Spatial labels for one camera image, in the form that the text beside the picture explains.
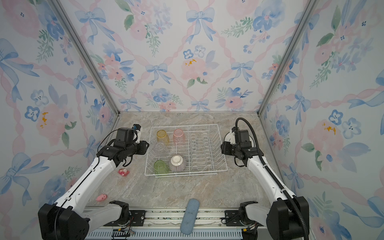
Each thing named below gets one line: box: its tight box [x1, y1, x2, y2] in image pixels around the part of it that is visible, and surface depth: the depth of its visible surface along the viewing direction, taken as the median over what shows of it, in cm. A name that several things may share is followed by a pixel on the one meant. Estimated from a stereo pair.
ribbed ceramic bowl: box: [169, 154, 187, 172], surface depth 88 cm
